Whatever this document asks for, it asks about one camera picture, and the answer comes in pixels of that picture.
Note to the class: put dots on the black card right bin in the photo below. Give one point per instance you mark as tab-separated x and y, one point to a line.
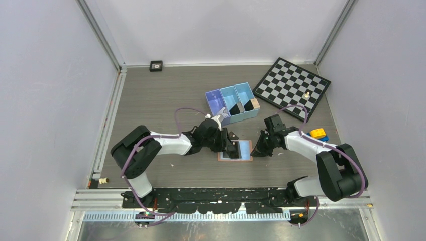
248	106

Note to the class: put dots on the tan card right bin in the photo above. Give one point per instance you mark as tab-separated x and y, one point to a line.
255	104

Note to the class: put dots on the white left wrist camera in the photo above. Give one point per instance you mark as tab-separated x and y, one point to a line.
217	118

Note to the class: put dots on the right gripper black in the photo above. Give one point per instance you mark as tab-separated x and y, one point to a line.
259	150

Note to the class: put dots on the right light blue bin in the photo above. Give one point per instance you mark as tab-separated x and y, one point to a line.
245	94

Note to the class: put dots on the black card middle bin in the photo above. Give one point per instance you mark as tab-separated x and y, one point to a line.
235	110

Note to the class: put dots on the brown leather card holder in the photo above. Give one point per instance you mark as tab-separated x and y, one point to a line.
244	150

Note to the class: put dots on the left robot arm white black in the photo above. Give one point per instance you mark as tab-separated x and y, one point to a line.
136	151

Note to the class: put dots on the blue yellow toy car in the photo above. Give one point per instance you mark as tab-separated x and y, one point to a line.
319	134

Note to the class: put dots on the black card bin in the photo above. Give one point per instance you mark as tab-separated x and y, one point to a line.
248	106
235	110

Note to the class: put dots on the small black square device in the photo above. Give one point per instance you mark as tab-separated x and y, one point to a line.
156	66

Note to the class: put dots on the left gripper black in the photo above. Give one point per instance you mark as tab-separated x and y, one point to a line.
225	143

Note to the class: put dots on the middle light blue bin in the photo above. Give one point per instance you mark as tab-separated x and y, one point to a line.
231	99

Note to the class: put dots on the aluminium rail frame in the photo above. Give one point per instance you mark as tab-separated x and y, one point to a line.
106	204

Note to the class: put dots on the small beige cylinder piece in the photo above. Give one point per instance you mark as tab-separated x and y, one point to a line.
103	181

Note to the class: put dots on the purple plastic bin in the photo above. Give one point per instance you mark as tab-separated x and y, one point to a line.
215	102

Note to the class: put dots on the silver card purple bin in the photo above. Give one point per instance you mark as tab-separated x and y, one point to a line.
224	114

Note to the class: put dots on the black white chessboard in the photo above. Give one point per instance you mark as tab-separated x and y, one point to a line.
285	84

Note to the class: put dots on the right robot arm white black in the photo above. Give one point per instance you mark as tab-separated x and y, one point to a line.
340	174

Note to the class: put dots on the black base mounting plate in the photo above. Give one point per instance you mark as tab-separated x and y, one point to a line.
258	200

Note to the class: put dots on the light blue bin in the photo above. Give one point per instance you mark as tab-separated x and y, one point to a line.
245	94
231	99

